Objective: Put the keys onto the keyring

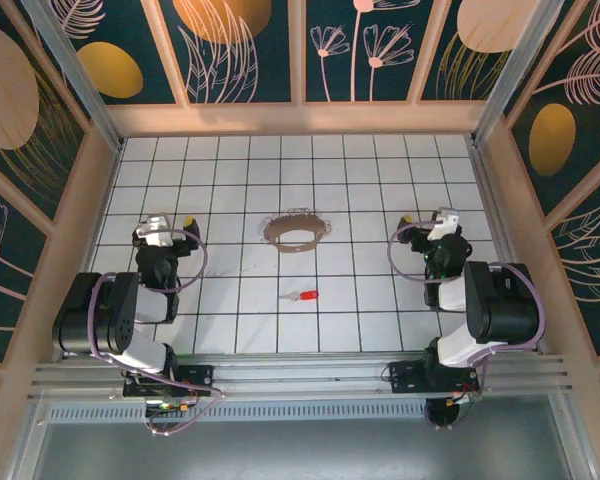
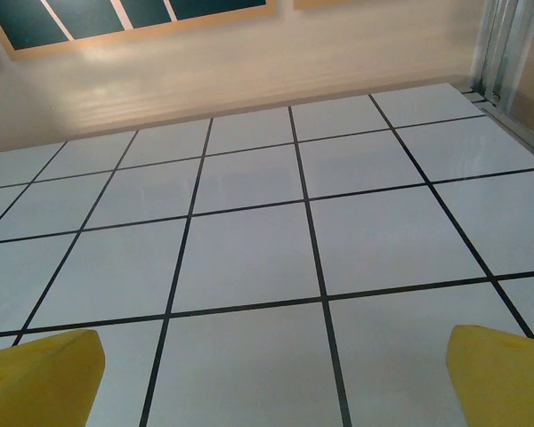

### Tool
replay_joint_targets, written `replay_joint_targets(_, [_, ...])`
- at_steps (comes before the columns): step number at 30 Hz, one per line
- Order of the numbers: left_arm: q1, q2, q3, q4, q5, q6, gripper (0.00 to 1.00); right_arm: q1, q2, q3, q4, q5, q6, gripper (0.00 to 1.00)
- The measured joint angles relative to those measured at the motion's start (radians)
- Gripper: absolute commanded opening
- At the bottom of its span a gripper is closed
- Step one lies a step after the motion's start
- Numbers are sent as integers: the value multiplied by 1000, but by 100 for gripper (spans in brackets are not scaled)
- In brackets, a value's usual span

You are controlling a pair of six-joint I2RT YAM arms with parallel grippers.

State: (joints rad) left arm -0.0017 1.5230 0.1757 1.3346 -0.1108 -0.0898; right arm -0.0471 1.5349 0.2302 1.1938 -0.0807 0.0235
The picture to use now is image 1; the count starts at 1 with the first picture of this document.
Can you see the aluminium corner post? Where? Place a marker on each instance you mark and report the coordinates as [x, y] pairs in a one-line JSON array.
[[515, 65], [75, 75]]

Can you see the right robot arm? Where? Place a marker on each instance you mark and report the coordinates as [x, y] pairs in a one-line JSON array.
[[500, 305]]

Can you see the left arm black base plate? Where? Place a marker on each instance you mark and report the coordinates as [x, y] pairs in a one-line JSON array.
[[200, 375]]

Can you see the red-headed silver key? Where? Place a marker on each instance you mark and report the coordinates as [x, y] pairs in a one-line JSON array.
[[307, 295]]

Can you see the side aluminium rail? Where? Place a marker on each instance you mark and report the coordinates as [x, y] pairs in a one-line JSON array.
[[500, 235]]

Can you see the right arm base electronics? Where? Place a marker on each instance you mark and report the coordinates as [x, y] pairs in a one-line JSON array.
[[450, 410]]

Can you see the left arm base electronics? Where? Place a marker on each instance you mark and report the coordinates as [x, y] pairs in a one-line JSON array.
[[167, 406]]

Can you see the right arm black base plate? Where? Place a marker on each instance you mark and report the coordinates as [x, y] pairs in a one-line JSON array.
[[405, 377]]

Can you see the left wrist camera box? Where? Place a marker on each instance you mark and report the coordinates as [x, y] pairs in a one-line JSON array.
[[152, 230]]

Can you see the wristband keyring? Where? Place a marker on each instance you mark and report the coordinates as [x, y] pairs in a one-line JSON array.
[[295, 248]]

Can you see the long aluminium mounting rail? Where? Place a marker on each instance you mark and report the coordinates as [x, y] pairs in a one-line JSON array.
[[300, 372]]

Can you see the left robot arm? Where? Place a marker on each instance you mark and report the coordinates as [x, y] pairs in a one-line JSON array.
[[105, 315]]

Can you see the grey metal panel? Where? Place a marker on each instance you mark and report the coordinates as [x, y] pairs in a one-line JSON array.
[[300, 450]]

